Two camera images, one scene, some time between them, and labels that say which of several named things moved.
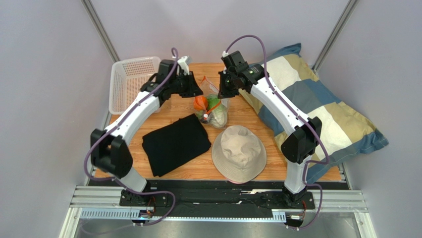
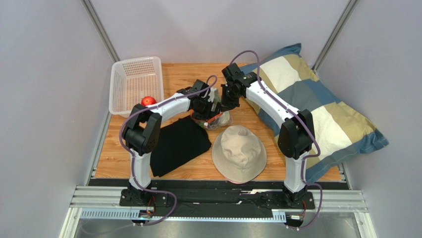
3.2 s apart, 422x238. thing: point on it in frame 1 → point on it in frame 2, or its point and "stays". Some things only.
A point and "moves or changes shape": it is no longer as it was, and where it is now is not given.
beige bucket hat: x=238 y=154 stays
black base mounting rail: x=266 y=200 stays
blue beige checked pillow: x=343 y=134 stays
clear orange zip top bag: x=210 y=109 moves or changes shape
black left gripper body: x=183 y=85 → x=204 y=111
